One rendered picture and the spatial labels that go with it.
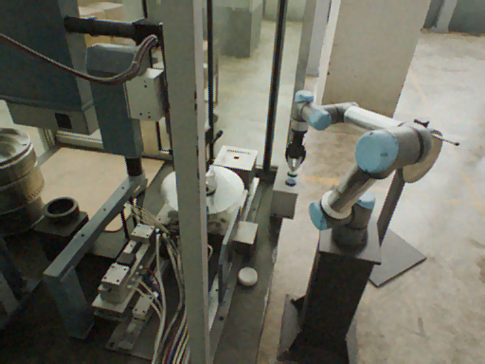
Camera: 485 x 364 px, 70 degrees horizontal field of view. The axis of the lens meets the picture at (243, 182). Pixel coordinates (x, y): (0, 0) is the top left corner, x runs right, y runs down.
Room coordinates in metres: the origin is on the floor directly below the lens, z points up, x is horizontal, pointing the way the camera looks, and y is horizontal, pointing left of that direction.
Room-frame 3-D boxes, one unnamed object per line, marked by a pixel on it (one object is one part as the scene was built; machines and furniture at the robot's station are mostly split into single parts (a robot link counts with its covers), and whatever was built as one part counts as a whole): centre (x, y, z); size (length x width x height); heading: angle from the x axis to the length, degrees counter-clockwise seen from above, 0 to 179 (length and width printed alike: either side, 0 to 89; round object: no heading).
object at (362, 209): (1.09, -0.46, 0.91); 0.13 x 0.12 x 0.14; 113
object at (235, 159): (1.43, 0.04, 0.82); 0.18 x 0.18 x 0.15; 79
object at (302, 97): (1.33, -0.22, 1.22); 0.09 x 0.08 x 0.11; 23
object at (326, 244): (1.10, -0.46, 0.37); 0.40 x 0.40 x 0.75; 79
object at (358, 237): (1.10, -0.46, 0.80); 0.15 x 0.15 x 0.10
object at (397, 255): (1.77, -0.95, 0.50); 0.50 x 0.50 x 1.00; 33
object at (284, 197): (1.32, -0.20, 0.82); 0.28 x 0.11 x 0.15; 169
